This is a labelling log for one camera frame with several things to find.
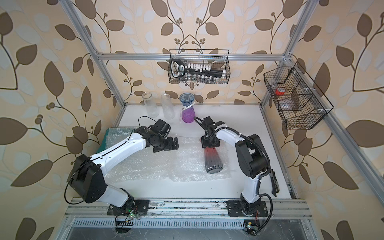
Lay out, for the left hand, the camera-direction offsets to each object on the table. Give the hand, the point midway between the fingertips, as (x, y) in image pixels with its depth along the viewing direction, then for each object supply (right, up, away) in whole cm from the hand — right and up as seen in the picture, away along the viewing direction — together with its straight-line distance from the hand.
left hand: (171, 145), depth 83 cm
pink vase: (+23, -8, -4) cm, 25 cm away
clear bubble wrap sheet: (-32, +6, +11) cm, 34 cm away
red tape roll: (+60, +30, -3) cm, 67 cm away
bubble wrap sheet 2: (-16, -12, +5) cm, 21 cm away
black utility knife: (+57, -22, -4) cm, 61 cm away
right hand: (+21, -2, +11) cm, 24 cm away
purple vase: (+8, +19, +31) cm, 37 cm away
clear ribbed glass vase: (-6, +20, +26) cm, 34 cm away
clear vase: (-20, +22, +29) cm, 41 cm away
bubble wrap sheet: (+9, -10, +6) cm, 15 cm away
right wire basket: (+72, +25, -1) cm, 76 cm away
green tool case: (-38, +3, +6) cm, 38 cm away
